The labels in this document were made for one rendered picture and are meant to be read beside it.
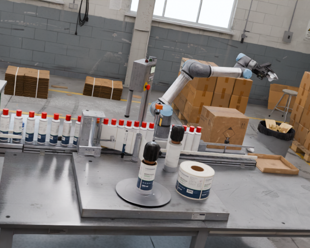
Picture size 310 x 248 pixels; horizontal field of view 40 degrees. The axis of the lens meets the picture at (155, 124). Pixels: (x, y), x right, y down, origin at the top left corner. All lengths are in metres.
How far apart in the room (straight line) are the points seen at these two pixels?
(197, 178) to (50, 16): 6.09
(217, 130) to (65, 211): 1.52
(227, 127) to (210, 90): 2.90
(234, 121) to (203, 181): 1.04
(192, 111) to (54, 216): 4.30
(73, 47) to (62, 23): 0.46
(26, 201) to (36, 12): 6.08
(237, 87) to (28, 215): 4.63
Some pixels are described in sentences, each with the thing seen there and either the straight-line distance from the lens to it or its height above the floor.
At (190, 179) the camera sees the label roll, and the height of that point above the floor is 0.99.
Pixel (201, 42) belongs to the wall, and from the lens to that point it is 8.35.
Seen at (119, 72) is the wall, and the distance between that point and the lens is 8.22.
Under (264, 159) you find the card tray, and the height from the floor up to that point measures 0.83.
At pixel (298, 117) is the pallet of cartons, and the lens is 6.73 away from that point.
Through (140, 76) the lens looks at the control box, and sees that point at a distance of 2.75.
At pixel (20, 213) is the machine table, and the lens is 2.16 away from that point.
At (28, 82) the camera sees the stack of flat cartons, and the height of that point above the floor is 0.22.
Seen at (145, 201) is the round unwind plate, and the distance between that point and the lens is 2.26.
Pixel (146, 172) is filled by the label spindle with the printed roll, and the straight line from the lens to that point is 2.27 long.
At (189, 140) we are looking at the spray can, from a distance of 2.97.
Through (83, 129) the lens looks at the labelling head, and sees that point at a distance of 2.63.
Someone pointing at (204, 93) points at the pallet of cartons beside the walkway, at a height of 0.61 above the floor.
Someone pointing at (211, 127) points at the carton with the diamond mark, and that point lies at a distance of 3.26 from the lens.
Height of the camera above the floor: 1.97
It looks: 18 degrees down
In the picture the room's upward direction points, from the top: 11 degrees clockwise
